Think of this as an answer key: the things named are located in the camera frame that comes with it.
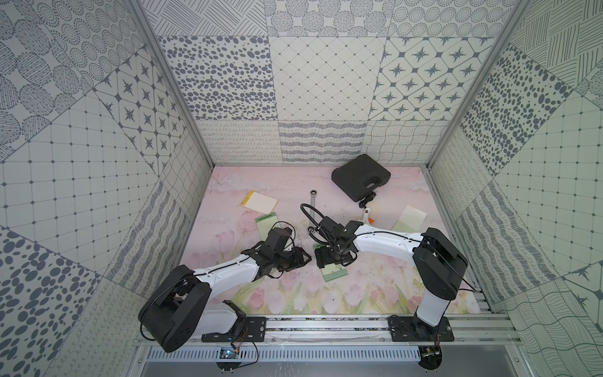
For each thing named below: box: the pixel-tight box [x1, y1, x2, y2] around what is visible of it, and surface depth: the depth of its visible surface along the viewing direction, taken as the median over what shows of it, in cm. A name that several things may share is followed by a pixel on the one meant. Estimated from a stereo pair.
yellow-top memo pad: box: [241, 190, 279, 215], surface depth 107 cm
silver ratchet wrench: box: [310, 189, 318, 213], surface depth 112 cm
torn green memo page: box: [392, 204, 428, 234], surface depth 104 cm
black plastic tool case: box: [330, 153, 392, 202], surface depth 114 cm
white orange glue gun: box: [362, 207, 376, 225], surface depth 103 cm
